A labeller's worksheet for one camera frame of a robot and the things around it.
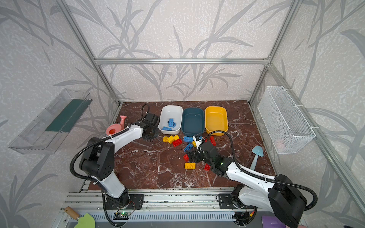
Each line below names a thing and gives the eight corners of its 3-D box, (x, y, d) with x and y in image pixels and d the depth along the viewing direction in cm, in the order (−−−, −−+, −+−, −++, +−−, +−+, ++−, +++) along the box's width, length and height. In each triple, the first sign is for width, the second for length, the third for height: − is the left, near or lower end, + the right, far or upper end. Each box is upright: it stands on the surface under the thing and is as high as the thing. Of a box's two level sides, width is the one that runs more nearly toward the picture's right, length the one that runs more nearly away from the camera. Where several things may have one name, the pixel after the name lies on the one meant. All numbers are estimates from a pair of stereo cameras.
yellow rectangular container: (205, 135, 102) (206, 130, 97) (204, 111, 117) (204, 106, 112) (229, 135, 102) (231, 130, 97) (224, 111, 117) (226, 106, 112)
